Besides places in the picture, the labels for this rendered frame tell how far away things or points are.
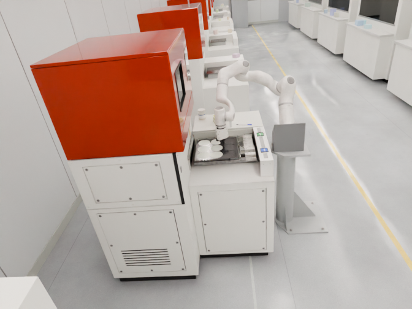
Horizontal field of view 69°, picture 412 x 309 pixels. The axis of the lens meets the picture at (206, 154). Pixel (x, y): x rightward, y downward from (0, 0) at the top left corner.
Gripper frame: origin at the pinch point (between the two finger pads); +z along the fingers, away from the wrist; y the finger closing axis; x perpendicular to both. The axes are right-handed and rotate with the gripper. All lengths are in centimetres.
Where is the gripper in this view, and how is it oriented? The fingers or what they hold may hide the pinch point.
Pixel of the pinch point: (222, 143)
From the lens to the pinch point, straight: 248.9
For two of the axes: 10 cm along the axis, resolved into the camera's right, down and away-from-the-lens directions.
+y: 8.7, -3.3, 3.7
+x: -4.8, -4.0, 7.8
